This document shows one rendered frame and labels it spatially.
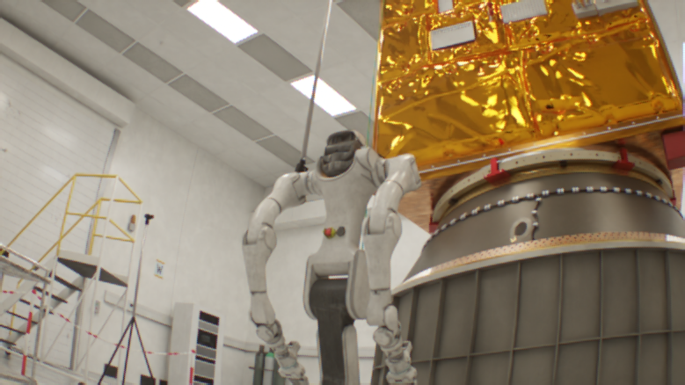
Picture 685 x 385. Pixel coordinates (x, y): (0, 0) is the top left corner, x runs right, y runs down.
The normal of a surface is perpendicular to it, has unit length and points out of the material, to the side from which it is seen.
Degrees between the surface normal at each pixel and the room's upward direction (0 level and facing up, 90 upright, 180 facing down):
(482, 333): 90
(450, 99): 86
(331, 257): 81
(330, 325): 110
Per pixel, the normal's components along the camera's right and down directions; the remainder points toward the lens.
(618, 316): -0.17, -0.42
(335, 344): -0.51, -0.07
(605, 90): -0.63, -0.36
